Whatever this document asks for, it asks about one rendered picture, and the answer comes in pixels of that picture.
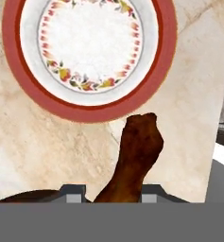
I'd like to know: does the dark brown plate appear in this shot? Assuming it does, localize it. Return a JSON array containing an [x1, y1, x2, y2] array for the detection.
[[0, 189, 61, 204]]

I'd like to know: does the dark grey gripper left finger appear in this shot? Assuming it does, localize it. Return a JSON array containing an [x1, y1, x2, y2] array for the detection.
[[50, 184, 92, 204]]

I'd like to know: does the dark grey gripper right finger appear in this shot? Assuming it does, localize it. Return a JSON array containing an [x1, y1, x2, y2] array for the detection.
[[139, 183, 191, 204]]

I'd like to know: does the brown chicken drumstick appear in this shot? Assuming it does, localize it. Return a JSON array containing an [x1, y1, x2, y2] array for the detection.
[[93, 112, 164, 204]]

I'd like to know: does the red rimmed floral plate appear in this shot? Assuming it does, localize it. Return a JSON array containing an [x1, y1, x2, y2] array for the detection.
[[1, 0, 179, 124]]

